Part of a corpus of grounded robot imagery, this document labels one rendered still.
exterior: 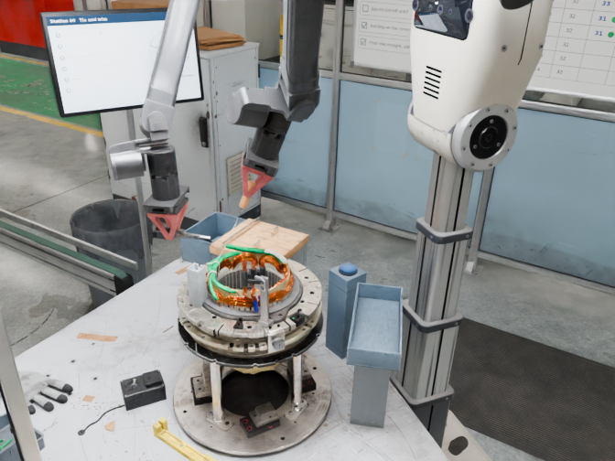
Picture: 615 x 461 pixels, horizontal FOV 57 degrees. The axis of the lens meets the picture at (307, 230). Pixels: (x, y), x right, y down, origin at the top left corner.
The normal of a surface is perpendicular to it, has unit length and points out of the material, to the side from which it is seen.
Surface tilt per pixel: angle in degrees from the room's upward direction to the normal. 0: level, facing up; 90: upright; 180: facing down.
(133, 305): 0
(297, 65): 123
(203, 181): 90
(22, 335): 0
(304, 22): 128
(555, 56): 90
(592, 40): 90
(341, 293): 90
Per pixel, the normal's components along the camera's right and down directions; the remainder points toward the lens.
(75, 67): 0.52, 0.30
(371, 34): -0.52, 0.39
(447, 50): -0.93, 0.15
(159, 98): 0.30, 0.05
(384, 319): 0.03, -0.89
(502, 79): 0.34, 0.70
